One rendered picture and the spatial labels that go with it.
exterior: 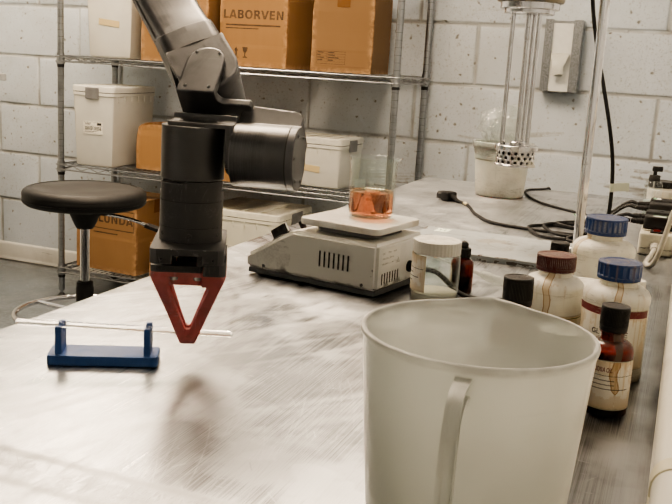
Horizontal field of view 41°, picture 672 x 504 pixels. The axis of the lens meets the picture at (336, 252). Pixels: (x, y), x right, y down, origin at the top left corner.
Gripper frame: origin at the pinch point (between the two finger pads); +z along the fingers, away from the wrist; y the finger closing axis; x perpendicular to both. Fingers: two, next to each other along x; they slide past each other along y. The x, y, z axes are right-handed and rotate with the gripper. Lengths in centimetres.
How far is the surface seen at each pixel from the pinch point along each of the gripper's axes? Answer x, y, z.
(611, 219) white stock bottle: -47, 16, -10
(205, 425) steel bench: -2.4, -14.9, 2.9
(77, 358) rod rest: 9.8, -1.8, 2.2
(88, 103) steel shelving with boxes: 57, 289, -2
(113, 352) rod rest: 6.8, -0.5, 2.0
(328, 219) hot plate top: -15.8, 31.4, -5.8
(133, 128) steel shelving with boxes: 40, 299, 8
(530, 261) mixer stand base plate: -48, 47, 2
